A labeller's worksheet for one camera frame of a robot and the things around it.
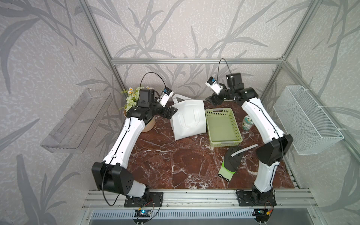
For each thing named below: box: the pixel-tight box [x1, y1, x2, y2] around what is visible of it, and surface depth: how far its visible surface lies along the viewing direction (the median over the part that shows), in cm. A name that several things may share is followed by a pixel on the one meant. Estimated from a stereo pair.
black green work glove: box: [218, 146, 244, 182], surface depth 87 cm
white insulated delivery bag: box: [169, 94, 207, 141], surface depth 91 cm
